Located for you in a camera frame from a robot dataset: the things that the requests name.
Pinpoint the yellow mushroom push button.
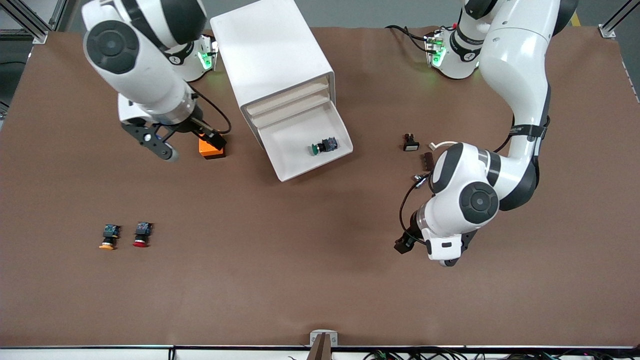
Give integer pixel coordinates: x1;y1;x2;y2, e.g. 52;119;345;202
98;224;121;251

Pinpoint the green mushroom push button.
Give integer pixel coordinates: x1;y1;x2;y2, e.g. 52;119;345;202
310;137;339;157

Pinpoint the aluminium frame post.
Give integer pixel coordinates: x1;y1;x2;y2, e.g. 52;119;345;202
598;0;640;39
0;0;68;45

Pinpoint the orange push-button enclosure box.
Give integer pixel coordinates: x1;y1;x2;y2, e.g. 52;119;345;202
198;131;227;160

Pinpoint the white table edge rail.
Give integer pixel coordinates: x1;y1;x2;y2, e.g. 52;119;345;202
0;346;640;360

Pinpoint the black arm base cable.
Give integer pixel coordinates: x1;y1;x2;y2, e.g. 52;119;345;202
385;25;432;52

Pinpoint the red mushroom push button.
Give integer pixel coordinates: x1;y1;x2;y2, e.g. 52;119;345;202
132;221;153;249

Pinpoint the tangled cable bundle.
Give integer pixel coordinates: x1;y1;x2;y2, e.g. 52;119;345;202
287;347;640;360

